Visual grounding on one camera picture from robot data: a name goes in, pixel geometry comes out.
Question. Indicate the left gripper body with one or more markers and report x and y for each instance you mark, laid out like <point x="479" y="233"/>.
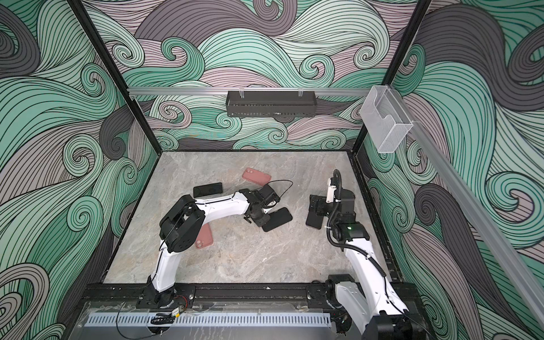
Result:
<point x="261" y="218"/>

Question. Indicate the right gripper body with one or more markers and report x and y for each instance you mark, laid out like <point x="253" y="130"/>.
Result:
<point x="326" y="209"/>

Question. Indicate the black phone case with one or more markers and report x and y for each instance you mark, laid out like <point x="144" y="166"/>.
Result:
<point x="277" y="219"/>

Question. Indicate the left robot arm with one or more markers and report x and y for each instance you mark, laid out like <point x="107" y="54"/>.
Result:
<point x="180" y="227"/>

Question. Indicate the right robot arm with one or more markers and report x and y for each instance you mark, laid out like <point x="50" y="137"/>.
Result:
<point x="370" y="300"/>

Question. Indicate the pink phone case far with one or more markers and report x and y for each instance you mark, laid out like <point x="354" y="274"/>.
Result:
<point x="256" y="176"/>

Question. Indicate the pink phone case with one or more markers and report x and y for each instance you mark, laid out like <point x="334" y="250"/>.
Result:
<point x="256" y="176"/>
<point x="205" y="237"/>

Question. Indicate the pink phone case near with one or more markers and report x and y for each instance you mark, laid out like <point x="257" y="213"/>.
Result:
<point x="205" y="237"/>

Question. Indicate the purple-edged black smartphone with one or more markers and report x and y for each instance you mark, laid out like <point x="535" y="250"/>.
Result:
<point x="314" y="220"/>

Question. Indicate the clear acrylic wall holder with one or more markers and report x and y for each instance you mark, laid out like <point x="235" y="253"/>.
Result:
<point x="385" y="115"/>

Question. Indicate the black wall tray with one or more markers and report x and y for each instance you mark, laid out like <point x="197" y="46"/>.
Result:
<point x="270" y="104"/>

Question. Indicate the aluminium wall rail back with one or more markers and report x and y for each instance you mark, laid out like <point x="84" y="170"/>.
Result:
<point x="223" y="91"/>

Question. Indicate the aluminium wall rail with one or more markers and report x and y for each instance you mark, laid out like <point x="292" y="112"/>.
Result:
<point x="223" y="91"/>
<point x="431" y="136"/>

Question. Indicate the white slotted cable duct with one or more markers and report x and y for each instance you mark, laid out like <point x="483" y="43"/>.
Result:
<point x="213" y="320"/>

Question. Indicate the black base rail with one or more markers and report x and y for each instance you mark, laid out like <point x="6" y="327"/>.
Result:
<point x="314" y="293"/>

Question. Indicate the aluminium wall rail right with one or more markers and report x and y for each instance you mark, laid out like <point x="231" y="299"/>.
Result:
<point x="431" y="136"/>

